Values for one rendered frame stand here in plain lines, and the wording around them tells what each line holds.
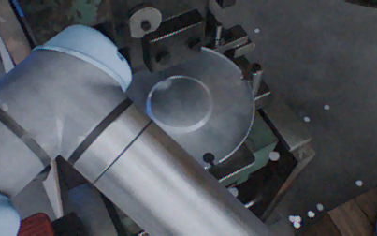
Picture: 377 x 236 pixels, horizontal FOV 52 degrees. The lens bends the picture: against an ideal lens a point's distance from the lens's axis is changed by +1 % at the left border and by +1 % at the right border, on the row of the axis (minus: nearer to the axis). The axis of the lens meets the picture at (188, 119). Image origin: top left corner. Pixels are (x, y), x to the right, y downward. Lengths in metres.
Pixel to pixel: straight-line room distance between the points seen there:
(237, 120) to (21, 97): 0.50
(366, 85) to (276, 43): 0.45
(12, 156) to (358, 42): 1.90
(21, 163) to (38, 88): 0.06
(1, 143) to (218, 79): 0.55
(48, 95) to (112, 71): 0.06
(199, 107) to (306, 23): 1.40
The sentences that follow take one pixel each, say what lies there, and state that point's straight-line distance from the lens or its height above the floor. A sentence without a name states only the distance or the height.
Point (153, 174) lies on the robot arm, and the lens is 0.31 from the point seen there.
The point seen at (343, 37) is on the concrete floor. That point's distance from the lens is 2.08.
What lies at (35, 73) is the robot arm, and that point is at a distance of 0.32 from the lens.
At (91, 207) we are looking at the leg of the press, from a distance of 0.83.
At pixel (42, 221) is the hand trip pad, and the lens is 0.72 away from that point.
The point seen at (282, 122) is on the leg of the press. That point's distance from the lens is 0.93.
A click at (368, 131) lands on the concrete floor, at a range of 1.80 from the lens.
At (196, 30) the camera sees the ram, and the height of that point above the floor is 0.96.
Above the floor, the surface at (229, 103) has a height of 0.79.
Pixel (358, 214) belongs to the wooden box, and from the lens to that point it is 1.22.
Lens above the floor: 1.42
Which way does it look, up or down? 60 degrees down
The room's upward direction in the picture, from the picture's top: 3 degrees clockwise
